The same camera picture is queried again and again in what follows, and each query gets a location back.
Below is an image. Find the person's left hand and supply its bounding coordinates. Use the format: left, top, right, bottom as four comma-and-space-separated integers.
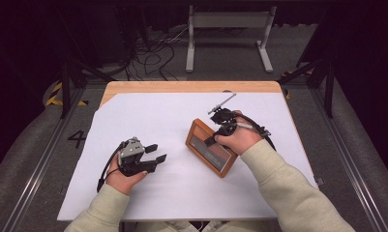
104, 165, 149, 196

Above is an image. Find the black metal frame stand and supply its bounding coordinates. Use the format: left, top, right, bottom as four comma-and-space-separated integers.
277, 57, 337, 119
59, 57, 116, 120

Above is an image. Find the tangle of black floor cables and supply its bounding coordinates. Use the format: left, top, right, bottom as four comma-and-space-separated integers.
101, 25, 191, 82

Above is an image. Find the person's right hand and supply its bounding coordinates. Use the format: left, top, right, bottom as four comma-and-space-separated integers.
214, 110, 264, 157

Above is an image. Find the white paper sheet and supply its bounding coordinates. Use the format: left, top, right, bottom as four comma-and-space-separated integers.
56, 92, 319, 222

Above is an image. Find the white metal stand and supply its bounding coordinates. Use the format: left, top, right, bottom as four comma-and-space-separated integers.
185, 5, 278, 73

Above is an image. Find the hand-held gripper black cable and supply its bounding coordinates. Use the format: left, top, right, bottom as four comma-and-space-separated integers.
234, 114, 277, 153
96, 141, 125, 193

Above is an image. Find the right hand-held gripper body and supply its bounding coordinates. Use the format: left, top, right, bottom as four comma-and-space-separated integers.
207, 92, 240, 137

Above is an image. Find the right hand-held gripper black cable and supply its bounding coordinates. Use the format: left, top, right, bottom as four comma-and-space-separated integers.
234, 114, 277, 153

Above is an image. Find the left hand-held gripper black cable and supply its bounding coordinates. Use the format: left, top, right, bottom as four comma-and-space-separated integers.
96, 141, 125, 193

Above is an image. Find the person's right leg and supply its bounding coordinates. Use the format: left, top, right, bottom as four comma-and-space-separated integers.
201, 219, 269, 232

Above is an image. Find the wooden tray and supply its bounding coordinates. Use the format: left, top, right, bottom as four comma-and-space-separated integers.
185, 117, 239, 179

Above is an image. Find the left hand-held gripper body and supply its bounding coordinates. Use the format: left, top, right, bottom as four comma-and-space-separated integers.
116, 136, 158, 178

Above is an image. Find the aluminium rail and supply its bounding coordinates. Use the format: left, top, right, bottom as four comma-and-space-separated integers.
1, 85, 87, 232
309, 86, 388, 232

